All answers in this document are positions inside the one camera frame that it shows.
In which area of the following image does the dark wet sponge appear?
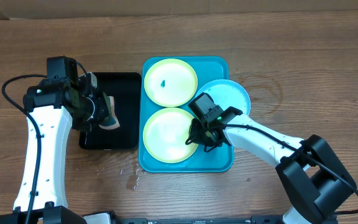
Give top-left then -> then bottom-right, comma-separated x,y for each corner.
99,96 -> 120,130

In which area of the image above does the yellow-green plate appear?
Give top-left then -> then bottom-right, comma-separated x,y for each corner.
142,108 -> 198,164
144,58 -> 198,107

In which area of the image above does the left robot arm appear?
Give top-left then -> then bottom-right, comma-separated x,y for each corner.
0,75 -> 114,224

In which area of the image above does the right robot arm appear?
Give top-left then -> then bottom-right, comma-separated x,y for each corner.
186,105 -> 358,223

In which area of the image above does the black plastic tray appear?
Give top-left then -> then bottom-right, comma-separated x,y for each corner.
79,72 -> 141,151

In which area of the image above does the teal plastic tray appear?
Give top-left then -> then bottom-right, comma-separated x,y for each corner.
139,56 -> 234,173

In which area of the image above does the light blue plate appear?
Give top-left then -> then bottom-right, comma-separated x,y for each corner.
196,79 -> 251,115

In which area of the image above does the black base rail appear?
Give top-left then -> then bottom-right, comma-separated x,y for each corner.
82,211 -> 338,224

